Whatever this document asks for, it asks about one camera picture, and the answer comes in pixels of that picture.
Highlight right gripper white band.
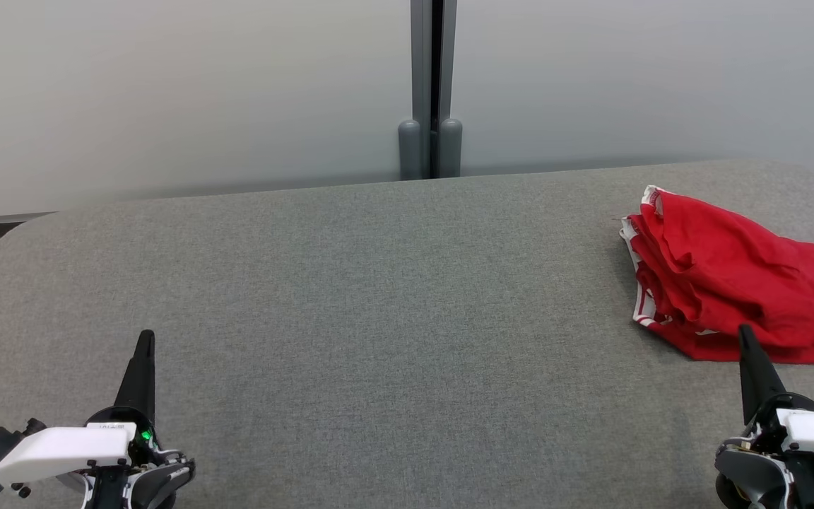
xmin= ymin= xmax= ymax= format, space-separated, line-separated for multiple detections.
xmin=738 ymin=324 xmax=814 ymax=464

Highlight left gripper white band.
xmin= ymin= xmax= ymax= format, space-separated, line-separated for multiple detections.
xmin=0 ymin=329 xmax=171 ymax=486

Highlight red shorts with white stripes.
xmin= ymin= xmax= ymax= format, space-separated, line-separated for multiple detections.
xmin=637 ymin=185 xmax=814 ymax=365

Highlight red basketball jersey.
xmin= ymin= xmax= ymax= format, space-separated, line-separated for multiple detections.
xmin=619 ymin=216 xmax=726 ymax=349

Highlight grey partition post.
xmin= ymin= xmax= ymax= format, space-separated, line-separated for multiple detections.
xmin=398 ymin=0 xmax=463 ymax=181

